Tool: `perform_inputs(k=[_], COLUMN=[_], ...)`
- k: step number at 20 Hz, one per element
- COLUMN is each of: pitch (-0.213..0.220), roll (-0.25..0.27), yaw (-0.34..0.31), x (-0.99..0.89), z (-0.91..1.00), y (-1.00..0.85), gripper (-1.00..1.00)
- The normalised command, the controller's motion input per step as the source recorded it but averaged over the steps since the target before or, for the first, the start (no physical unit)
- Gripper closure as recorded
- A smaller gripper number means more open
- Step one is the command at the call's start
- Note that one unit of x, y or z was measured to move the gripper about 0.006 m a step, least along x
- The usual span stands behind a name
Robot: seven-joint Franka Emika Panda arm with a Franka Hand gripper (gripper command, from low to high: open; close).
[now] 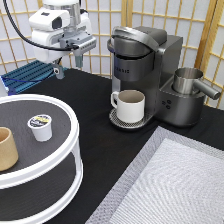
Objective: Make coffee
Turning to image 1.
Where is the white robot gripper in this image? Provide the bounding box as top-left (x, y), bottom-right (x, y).
top-left (29, 7), bottom-right (92, 79)

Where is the white coffee pod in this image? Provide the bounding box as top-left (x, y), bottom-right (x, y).
top-left (27, 114), bottom-right (52, 142)

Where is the grey pod coffee machine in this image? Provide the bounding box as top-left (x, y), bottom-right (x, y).
top-left (107, 26), bottom-right (204, 130)

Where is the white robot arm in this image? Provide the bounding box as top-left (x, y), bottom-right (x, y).
top-left (29, 0), bottom-right (96, 79)

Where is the blue ribbed rack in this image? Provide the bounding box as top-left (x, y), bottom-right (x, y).
top-left (2, 60), bottom-right (55, 95)

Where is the white ceramic mug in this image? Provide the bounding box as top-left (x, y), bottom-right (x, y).
top-left (111, 90), bottom-right (145, 123)

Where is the tan wooden cup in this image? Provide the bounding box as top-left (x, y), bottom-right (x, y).
top-left (0, 127), bottom-right (19, 171)

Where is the white two-tier round shelf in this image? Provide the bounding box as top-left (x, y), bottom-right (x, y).
top-left (0, 94), bottom-right (83, 224)

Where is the steel milk frother jug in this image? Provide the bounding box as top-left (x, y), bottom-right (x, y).
top-left (173, 67), bottom-right (221, 100)

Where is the grey woven placemat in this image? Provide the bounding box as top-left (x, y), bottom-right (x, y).
top-left (85, 127), bottom-right (224, 224)

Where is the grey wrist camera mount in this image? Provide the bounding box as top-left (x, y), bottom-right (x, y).
top-left (60, 32), bottom-right (96, 56)

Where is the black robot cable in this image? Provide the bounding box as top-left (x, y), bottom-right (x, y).
top-left (2, 0), bottom-right (80, 52)

